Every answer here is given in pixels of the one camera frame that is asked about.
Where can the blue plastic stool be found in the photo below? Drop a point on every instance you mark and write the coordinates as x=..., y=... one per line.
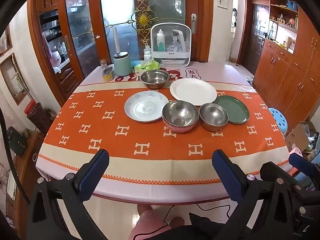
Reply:
x=278, y=120

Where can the person's pink trousers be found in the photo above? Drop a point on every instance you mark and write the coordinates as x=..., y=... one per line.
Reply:
x=147, y=226

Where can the wooden glass display cabinet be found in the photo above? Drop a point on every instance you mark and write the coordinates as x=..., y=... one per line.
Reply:
x=75, y=62

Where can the wooden side table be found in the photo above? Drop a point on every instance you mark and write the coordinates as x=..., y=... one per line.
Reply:
x=27, y=170

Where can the glass sliding door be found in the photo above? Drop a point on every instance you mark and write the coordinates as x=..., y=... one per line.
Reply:
x=120, y=17

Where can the yellow tin can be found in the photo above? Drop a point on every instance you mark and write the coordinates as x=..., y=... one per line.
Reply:
x=108, y=74

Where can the large wooden picture frame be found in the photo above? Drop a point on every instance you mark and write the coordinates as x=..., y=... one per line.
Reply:
x=13, y=80

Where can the white pill bottle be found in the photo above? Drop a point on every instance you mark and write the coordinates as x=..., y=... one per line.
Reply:
x=147, y=55

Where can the fuzzy pink slipper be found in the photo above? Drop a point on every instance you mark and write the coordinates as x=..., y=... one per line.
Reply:
x=177, y=222
x=145, y=208

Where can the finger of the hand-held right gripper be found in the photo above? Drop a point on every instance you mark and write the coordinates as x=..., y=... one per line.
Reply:
x=301, y=161
x=273, y=170

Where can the white squeeze bottle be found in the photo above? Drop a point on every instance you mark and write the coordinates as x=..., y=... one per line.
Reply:
x=160, y=38

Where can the pink-sided steel bowl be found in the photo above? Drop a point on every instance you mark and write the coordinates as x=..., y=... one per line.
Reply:
x=180, y=115

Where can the green plate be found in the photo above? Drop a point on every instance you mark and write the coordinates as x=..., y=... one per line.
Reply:
x=233, y=108

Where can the white pink rice cooker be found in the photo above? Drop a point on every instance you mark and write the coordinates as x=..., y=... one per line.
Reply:
x=55, y=58

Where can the dark green case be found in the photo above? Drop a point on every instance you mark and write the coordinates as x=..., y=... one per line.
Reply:
x=16, y=140

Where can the small glass jar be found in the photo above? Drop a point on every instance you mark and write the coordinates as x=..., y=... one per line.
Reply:
x=103, y=64

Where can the pink printed tablecloth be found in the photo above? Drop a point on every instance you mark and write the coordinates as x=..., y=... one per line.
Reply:
x=225, y=71

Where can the dark wooden door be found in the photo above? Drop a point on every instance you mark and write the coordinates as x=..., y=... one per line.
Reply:
x=257, y=30

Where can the wide-rim steel bowl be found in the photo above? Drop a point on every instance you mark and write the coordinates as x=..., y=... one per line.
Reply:
x=154, y=78

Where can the person's dark clothing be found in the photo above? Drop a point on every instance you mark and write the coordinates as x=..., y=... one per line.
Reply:
x=202, y=227

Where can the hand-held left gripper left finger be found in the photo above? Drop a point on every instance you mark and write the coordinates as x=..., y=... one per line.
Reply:
x=93, y=173

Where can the small wooden picture frame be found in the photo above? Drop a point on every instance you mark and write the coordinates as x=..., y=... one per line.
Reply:
x=6, y=40

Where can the mint green canister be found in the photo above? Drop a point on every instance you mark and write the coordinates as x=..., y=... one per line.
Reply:
x=122, y=65

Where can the cardboard box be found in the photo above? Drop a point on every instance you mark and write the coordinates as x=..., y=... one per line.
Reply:
x=297, y=137

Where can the green tissue pack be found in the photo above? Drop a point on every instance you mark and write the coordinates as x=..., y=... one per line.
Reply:
x=147, y=66

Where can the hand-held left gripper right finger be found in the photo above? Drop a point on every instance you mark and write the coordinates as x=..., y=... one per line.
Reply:
x=226, y=177

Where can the small steel bowl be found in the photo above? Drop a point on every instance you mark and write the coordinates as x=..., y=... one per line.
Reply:
x=213, y=116

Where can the red plastic box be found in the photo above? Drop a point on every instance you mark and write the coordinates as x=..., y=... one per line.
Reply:
x=30, y=107

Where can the white plate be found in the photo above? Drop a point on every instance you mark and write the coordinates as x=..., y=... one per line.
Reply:
x=193, y=91

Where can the dark wicker basket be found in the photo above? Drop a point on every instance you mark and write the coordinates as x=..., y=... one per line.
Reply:
x=41, y=121

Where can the pale blue patterned plate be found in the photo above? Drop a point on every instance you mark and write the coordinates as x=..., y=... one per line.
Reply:
x=146, y=106

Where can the gold door ornament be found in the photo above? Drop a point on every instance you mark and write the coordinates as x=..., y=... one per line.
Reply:
x=143, y=20

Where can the wooden wall cabinet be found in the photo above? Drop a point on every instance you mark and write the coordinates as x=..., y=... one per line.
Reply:
x=295, y=80

